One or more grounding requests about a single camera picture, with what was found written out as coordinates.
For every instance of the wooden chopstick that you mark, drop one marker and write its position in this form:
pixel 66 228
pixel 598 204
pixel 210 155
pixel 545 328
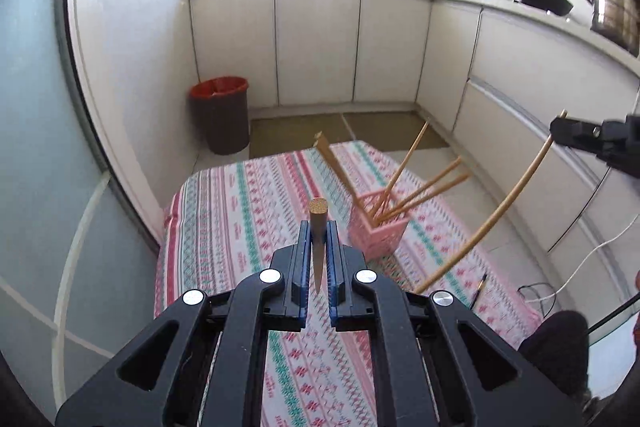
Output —
pixel 420 190
pixel 416 202
pixel 323 146
pixel 318 219
pixel 490 222

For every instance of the stainless steel pot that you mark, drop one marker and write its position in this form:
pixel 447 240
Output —
pixel 618 21

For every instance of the olive floor mat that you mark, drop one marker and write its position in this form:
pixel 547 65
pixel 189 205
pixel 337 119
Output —
pixel 387 132
pixel 287 134

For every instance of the olive floor mat left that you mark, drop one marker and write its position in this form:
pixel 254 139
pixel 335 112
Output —
pixel 287 134

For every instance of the wooden chopstick lone front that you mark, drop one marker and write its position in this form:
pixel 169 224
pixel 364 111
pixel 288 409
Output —
pixel 390 185

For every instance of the black chopstick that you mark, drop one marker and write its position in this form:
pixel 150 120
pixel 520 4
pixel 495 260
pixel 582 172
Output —
pixel 479 290

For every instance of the pink lattice utensil basket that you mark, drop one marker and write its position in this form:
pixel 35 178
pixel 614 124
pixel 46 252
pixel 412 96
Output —
pixel 379 241

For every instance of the red lined trash bin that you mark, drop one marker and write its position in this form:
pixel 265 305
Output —
pixel 220 110

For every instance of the olive floor mat right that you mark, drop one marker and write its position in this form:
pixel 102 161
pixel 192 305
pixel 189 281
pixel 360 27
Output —
pixel 387 132

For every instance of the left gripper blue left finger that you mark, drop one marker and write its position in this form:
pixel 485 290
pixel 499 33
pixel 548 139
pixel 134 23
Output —
pixel 301 273

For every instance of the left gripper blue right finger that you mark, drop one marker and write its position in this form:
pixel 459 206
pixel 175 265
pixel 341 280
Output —
pixel 334 272

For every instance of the patterned striped tablecloth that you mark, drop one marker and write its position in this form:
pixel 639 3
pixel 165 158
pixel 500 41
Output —
pixel 226 222

